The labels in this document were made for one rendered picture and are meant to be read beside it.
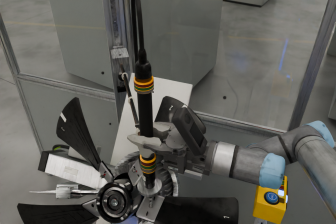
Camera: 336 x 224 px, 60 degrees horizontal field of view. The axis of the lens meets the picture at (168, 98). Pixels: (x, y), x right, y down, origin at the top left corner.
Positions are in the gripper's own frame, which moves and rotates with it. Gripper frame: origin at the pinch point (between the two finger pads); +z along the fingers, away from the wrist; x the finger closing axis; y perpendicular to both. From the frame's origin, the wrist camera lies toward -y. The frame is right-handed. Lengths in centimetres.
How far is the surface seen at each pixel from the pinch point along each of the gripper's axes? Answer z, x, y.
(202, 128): -14.0, 13.7, 6.5
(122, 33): 34, 58, 2
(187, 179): 5, 70, 102
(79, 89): 75, 70, 49
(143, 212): -1.7, -2.9, 30.1
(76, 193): 26.6, 0.9, 38.6
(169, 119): -2.2, 18.1, 9.9
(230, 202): -25.5, 7.5, 27.3
